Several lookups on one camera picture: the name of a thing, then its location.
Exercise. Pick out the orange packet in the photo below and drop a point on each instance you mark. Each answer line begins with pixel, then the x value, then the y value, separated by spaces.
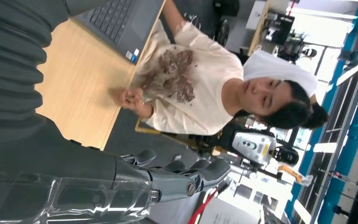
pixel 290 173

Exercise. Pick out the white paper sheet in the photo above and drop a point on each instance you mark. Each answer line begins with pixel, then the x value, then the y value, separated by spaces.
pixel 225 213

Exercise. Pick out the blue metal frame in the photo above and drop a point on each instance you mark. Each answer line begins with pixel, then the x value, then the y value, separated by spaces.
pixel 350 148

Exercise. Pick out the black box with white mark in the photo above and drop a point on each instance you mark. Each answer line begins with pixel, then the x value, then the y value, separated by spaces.
pixel 282 26

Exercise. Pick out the grey laptop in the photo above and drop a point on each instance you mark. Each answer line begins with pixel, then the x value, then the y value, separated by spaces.
pixel 120 18

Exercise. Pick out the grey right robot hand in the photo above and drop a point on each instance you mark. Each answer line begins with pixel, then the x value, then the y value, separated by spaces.
pixel 58 160

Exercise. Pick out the white machine with yellow label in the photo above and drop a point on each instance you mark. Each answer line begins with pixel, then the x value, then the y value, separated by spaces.
pixel 253 145

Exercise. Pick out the light wood board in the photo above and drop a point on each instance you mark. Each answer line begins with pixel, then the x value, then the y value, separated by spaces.
pixel 257 28

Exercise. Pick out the red bar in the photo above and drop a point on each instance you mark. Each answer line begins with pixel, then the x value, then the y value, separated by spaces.
pixel 202 207

